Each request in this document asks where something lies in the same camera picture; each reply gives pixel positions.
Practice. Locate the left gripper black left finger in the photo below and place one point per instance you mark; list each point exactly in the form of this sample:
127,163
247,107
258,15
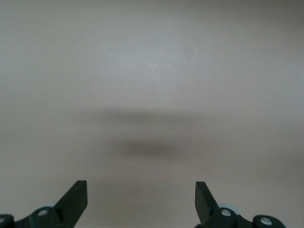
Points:
71,206

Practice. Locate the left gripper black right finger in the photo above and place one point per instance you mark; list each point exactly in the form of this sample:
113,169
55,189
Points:
205,211

